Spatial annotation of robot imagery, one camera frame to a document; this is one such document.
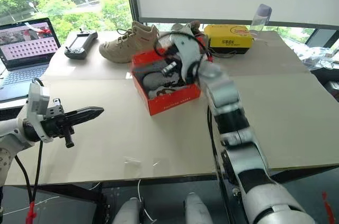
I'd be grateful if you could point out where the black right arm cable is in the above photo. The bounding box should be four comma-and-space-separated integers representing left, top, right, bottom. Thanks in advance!
194, 34, 226, 184

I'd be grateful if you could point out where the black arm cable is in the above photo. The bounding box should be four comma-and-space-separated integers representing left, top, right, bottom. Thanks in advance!
194, 34, 226, 184
14, 77, 44, 209

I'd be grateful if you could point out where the pile of clear plastic bags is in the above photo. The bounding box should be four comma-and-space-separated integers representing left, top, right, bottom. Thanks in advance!
298, 45, 339, 70

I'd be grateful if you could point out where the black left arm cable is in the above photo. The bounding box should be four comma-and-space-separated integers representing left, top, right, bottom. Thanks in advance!
14, 77, 44, 209

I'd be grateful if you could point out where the beige hiking boot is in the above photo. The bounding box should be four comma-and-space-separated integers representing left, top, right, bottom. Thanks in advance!
99, 21, 160, 64

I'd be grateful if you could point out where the yellow and black box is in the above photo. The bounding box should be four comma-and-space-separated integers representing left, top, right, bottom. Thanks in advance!
203, 24, 255, 55

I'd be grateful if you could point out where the black handheld remote controller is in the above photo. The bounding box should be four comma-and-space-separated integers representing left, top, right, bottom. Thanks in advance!
64, 29, 99, 60

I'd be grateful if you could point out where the grey shoe with brown collar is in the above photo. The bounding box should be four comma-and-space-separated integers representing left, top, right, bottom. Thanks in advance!
170, 20, 203, 40

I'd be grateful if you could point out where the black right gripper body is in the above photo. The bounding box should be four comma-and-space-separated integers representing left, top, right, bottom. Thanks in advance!
162, 40, 184, 77

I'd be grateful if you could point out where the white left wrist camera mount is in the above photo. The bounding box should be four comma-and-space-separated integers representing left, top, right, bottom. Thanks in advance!
27, 83, 51, 144

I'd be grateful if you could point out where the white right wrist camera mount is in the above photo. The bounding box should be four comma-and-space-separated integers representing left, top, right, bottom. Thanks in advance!
171, 32, 203, 83

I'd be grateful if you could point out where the brown cardboard sheet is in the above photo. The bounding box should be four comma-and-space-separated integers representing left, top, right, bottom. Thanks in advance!
4, 77, 217, 186
41, 30, 310, 81
210, 72, 339, 171

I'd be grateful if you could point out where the thin white cable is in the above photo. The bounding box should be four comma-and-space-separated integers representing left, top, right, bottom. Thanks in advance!
137, 178, 155, 222

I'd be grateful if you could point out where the grey laptop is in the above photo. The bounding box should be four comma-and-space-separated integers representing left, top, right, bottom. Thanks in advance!
0, 17, 62, 103

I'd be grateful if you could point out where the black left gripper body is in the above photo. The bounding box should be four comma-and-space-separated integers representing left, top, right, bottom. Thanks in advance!
41, 98, 75, 149

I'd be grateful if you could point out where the red shoebox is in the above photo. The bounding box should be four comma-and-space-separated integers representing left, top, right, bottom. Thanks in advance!
131, 51, 203, 117

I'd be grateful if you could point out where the red tape on cable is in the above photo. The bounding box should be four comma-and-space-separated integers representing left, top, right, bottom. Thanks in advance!
25, 201, 38, 224

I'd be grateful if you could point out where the grey sneaker with black laces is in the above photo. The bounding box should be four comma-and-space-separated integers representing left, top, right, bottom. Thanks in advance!
142, 59, 188, 101

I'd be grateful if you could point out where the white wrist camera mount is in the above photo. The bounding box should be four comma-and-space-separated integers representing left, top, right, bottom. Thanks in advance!
27, 83, 51, 144
171, 32, 203, 83

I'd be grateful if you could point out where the clear bottle with purple cap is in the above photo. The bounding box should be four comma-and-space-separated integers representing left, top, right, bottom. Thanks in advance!
248, 3, 273, 40

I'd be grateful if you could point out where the red strap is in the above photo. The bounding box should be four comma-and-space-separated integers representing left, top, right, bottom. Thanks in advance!
321, 191, 336, 224

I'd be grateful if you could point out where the grey rounded robot leg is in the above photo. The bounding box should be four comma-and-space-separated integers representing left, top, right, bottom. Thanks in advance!
183, 193, 213, 224
113, 197, 146, 224

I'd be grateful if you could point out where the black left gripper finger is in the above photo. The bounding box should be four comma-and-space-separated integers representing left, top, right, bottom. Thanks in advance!
64, 106, 105, 122
66, 114, 101, 128

